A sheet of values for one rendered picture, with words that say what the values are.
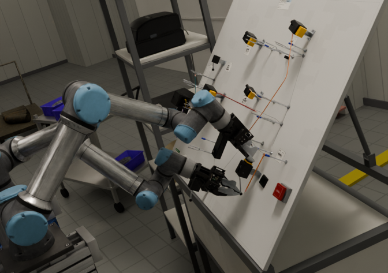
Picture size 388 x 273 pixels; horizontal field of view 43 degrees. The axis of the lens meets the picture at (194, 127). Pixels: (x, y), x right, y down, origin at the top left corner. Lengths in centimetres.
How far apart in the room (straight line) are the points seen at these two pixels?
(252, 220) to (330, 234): 33
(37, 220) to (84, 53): 937
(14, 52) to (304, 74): 1019
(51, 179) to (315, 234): 108
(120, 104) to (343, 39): 82
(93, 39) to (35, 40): 158
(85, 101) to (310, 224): 111
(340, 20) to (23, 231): 130
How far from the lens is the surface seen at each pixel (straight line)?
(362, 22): 181
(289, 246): 205
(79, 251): 182
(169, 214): 358
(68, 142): 155
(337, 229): 211
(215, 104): 175
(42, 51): 1191
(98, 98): 153
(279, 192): 179
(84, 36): 1082
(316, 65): 191
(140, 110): 176
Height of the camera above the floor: 201
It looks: 21 degrees down
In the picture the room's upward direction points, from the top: 14 degrees counter-clockwise
